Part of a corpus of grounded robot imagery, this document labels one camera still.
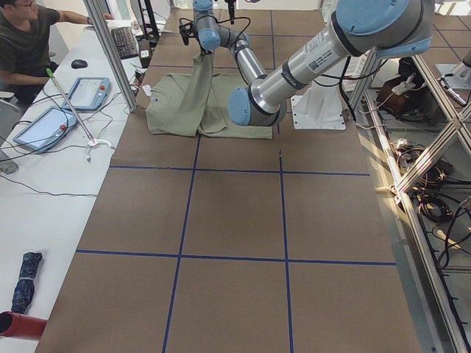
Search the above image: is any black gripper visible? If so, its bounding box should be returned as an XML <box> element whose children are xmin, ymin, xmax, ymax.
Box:
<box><xmin>178</xmin><ymin>20</ymin><xmax>195</xmax><ymax>46</ymax></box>

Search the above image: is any olive green long-sleeve shirt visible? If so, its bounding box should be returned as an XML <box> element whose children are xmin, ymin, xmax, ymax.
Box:
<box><xmin>145</xmin><ymin>54</ymin><xmax>272</xmax><ymax>140</ymax></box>

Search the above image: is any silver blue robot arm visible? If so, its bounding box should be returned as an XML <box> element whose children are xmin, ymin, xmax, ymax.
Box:
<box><xmin>179</xmin><ymin>0</ymin><xmax>267</xmax><ymax>85</ymax></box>
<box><xmin>227</xmin><ymin>0</ymin><xmax>435</xmax><ymax>126</ymax></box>

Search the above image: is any black keyboard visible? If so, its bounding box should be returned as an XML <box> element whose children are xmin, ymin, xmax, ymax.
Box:
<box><xmin>110</xmin><ymin>26</ymin><xmax>138</xmax><ymax>60</ymax></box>

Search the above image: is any white paper price tag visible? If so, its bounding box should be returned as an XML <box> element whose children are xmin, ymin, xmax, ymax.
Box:
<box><xmin>141</xmin><ymin>85</ymin><xmax>152</xmax><ymax>97</ymax></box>

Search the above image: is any black computer mouse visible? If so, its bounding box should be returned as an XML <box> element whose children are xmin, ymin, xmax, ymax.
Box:
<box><xmin>71</xmin><ymin>59</ymin><xmax>88</xmax><ymax>69</ymax></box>

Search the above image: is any far blue teach pendant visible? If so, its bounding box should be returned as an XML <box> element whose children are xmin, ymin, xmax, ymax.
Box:
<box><xmin>67</xmin><ymin>77</ymin><xmax>111</xmax><ymax>113</ymax></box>

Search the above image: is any blue teach pendant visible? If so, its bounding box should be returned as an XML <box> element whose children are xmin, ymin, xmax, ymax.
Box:
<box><xmin>13</xmin><ymin>107</ymin><xmax>78</xmax><ymax>153</ymax></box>
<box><xmin>67</xmin><ymin>77</ymin><xmax>111</xmax><ymax>113</ymax></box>

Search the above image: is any long grabber stick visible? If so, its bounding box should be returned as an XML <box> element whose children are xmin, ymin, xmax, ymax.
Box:
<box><xmin>46</xmin><ymin>68</ymin><xmax>115</xmax><ymax>163</ymax></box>

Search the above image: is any near blue teach pendant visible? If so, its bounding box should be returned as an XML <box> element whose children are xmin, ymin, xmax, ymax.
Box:
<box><xmin>13</xmin><ymin>107</ymin><xmax>78</xmax><ymax>153</ymax></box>

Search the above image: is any seated person in green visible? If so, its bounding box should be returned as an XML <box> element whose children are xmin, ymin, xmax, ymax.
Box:
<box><xmin>1</xmin><ymin>1</ymin><xmax>92</xmax><ymax>105</ymax></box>

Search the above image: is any folded dark blue umbrella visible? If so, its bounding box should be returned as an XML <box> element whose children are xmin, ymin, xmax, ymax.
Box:
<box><xmin>11</xmin><ymin>252</ymin><xmax>43</xmax><ymax>314</ymax></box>

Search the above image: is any red cylinder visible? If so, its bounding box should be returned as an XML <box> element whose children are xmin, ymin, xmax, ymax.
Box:
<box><xmin>1</xmin><ymin>311</ymin><xmax>48</xmax><ymax>340</ymax></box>

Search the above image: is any aluminium frame post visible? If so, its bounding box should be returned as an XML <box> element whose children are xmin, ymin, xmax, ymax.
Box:
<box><xmin>83</xmin><ymin>0</ymin><xmax>138</xmax><ymax>113</ymax></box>

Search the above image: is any tangled cable bundle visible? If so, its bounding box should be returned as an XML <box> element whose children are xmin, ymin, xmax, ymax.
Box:
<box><xmin>393</xmin><ymin>139</ymin><xmax>457</xmax><ymax>192</ymax></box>

